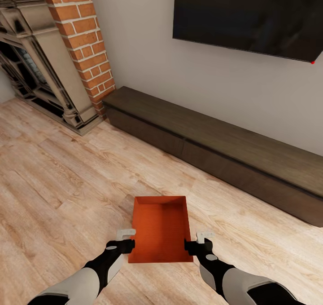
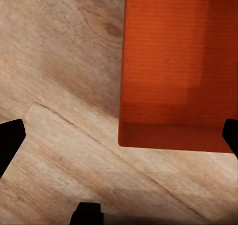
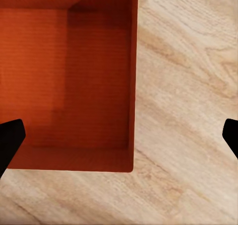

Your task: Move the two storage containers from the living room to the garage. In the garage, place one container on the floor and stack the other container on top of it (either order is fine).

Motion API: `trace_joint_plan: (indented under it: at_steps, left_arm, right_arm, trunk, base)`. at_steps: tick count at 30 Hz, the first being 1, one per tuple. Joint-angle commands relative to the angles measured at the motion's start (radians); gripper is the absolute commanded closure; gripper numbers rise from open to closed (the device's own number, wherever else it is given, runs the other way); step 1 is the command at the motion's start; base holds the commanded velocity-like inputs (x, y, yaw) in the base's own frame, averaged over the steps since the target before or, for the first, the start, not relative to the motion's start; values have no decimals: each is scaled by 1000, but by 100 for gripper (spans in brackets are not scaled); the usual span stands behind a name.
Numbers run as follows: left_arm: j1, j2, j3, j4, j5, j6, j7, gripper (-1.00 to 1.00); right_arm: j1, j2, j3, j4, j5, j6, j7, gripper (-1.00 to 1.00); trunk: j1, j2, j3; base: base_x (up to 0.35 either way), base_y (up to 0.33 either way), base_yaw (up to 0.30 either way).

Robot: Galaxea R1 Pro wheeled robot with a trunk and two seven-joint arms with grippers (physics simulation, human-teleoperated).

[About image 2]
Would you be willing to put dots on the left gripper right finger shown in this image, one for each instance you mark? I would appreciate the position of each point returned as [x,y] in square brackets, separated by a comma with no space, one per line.
[230,134]

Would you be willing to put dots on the storage box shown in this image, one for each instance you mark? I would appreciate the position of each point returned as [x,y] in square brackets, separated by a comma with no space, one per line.
[179,74]

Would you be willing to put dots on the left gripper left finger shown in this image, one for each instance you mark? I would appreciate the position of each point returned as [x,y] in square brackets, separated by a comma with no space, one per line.
[12,134]

